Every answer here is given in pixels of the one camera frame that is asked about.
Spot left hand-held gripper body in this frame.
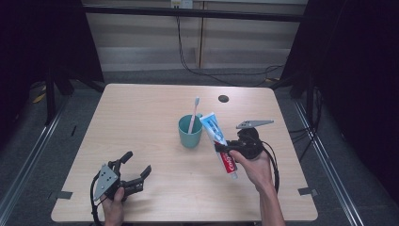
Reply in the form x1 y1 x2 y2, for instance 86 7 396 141
92 160 127 202

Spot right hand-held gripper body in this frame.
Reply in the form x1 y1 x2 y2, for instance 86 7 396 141
234 119 275 160

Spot blue and white toothpaste tube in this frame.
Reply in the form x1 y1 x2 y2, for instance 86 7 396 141
199 112 239 180

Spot teal plastic cup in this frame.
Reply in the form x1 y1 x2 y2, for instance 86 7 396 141
178 113 204 150

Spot pink toothbrush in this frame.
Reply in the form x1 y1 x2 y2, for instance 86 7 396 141
187 96 200 135

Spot person's right hand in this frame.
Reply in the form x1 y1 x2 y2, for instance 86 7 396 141
228 149 275 193

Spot person's left hand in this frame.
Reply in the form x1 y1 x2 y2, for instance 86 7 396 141
100 186 126 226

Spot grey tape strip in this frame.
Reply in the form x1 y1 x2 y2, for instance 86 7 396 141
297 186 318 197
56 190 73 201

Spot black metal stand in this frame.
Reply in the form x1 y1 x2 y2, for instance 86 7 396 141
305 72 316 128
43 60 58 126

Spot yellow floor tape piece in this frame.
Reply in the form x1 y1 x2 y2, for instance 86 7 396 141
32 84 47 105

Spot dark curtain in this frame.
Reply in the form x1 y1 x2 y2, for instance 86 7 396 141
279 0 399 199
0 0 105 149

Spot black horizontal bar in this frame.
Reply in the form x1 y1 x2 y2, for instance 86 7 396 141
83 4 307 23

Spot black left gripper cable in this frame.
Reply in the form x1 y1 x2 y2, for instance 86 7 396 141
89 173 105 226

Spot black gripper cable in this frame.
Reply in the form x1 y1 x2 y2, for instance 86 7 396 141
262 140 280 194
89 173 105 226

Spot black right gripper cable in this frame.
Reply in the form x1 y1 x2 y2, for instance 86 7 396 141
262 140 280 194

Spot black floor cables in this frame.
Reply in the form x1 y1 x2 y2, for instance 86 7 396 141
288 88 325 163

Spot metal floor rail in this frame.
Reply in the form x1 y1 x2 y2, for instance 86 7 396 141
293 100 365 226
0 93 70 220

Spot black wall cable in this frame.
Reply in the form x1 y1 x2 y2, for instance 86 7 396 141
174 8 285 88

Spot white wall socket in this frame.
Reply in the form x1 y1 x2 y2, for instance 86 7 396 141
169 0 194 9

